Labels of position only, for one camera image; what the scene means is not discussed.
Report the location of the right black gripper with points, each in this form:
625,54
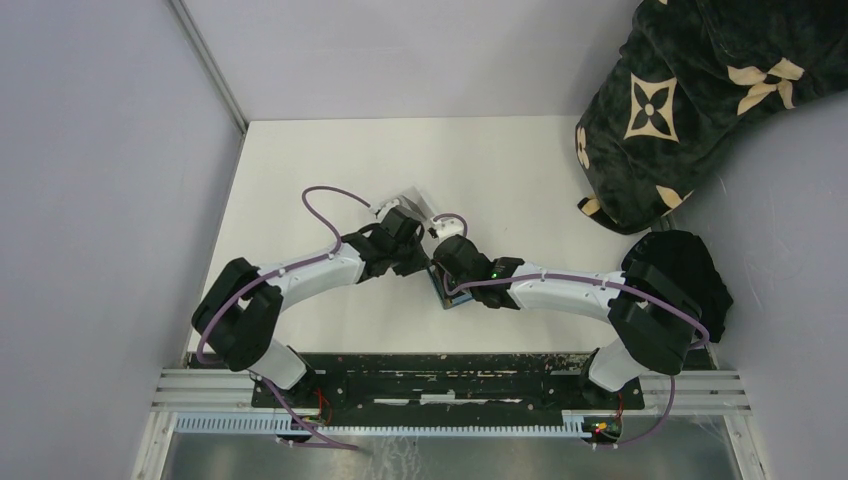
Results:
443,272

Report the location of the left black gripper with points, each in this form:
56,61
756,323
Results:
419,261

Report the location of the blue leather card holder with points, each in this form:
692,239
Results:
442,285

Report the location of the clear plastic card box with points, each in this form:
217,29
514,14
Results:
417,202

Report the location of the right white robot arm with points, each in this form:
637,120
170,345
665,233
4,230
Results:
655,321

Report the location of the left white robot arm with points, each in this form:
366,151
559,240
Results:
238,316

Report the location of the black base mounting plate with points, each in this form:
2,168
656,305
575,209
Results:
434,416

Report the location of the black cloth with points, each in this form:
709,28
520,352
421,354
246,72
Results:
684,259

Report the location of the black floral patterned blanket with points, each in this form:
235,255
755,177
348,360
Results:
690,76

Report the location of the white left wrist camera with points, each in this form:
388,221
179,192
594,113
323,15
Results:
381,210

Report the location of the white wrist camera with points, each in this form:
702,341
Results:
444,228
381,210

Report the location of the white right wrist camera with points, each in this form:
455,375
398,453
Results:
444,228

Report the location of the white slotted cable duct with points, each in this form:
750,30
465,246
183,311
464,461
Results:
282,424

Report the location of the aluminium rail frame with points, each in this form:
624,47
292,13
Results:
691,393

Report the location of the aluminium corner post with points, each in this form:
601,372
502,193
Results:
193,35

